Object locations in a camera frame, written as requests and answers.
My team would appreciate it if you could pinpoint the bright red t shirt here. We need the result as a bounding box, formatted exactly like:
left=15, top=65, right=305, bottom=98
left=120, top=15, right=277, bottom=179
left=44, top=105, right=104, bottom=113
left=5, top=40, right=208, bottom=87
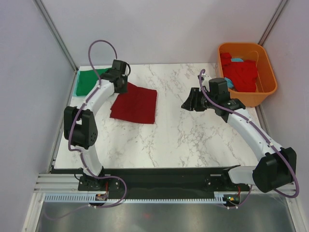
left=220, top=53, right=258, bottom=92

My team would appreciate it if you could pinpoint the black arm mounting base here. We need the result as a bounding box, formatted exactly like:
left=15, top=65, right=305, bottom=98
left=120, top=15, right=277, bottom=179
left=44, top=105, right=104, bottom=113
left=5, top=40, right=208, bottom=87
left=51, top=167, right=250, bottom=199

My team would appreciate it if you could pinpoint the folded green t shirt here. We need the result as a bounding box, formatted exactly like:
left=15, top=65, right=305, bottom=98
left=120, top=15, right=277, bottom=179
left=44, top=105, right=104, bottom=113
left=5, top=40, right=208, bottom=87
left=76, top=70, right=98, bottom=97

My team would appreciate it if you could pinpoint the light blue t shirt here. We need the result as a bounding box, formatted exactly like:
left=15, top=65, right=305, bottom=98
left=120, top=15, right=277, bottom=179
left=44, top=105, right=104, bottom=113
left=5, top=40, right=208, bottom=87
left=224, top=58, right=244, bottom=89

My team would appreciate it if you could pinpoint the purple cable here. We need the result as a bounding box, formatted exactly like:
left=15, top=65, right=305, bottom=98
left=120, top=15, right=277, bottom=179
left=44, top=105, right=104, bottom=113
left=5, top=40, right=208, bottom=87
left=43, top=40, right=128, bottom=220
left=199, top=69, right=300, bottom=210

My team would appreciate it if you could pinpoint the right aluminium frame post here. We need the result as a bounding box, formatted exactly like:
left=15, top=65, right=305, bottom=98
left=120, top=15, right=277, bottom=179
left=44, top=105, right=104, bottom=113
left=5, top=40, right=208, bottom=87
left=258, top=0, right=290, bottom=46

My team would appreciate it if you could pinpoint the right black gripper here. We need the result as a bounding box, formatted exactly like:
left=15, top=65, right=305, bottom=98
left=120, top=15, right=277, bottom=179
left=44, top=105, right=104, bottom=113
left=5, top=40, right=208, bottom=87
left=181, top=87, right=217, bottom=112

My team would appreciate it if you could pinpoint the folded teal t shirt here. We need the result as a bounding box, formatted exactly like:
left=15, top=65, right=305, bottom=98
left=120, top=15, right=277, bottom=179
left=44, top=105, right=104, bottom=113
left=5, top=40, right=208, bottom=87
left=72, top=71, right=80, bottom=97

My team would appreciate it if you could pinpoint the aluminium rail profile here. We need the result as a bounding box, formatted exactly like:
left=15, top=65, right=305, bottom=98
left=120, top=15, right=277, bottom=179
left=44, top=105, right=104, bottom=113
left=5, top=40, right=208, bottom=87
left=33, top=173, right=82, bottom=193

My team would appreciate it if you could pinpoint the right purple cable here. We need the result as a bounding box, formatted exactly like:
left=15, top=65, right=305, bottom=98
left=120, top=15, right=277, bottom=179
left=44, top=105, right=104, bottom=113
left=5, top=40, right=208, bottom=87
left=199, top=69, right=300, bottom=210

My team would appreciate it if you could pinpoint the orange plastic basket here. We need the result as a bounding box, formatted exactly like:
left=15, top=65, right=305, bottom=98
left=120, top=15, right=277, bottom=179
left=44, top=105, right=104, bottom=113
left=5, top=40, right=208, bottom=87
left=216, top=42, right=278, bottom=107

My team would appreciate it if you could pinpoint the dark red t shirt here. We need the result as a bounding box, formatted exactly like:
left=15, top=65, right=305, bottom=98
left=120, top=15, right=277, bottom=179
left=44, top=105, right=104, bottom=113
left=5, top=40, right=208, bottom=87
left=110, top=83, right=157, bottom=124

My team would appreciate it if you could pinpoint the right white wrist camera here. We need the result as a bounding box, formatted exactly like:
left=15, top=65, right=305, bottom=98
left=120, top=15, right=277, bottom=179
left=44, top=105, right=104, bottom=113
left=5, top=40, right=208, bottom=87
left=201, top=73, right=212, bottom=91

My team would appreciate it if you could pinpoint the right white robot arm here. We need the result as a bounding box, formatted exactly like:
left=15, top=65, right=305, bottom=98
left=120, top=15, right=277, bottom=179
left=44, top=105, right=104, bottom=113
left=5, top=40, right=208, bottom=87
left=181, top=78, right=296, bottom=193

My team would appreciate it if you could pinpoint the aluminium frame post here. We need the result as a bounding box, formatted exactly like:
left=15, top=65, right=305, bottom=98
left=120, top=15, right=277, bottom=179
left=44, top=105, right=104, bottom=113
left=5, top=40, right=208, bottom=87
left=33, top=0, right=78, bottom=73
left=258, top=0, right=290, bottom=46

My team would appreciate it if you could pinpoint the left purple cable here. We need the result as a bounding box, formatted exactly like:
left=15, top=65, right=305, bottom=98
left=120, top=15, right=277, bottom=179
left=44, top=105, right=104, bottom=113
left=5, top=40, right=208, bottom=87
left=43, top=40, right=128, bottom=220

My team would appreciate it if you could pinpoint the white slotted cable duct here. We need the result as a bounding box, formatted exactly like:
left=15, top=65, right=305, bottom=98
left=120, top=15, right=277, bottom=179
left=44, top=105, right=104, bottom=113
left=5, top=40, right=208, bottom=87
left=44, top=190, right=251, bottom=203

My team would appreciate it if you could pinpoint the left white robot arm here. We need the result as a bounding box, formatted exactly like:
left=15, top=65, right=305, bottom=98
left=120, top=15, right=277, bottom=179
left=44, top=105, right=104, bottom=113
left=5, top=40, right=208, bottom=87
left=64, top=59, right=131, bottom=190

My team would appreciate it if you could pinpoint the left aluminium frame post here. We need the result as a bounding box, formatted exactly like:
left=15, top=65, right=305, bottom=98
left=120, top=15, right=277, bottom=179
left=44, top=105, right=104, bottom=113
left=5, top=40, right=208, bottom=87
left=33, top=0, right=78, bottom=73

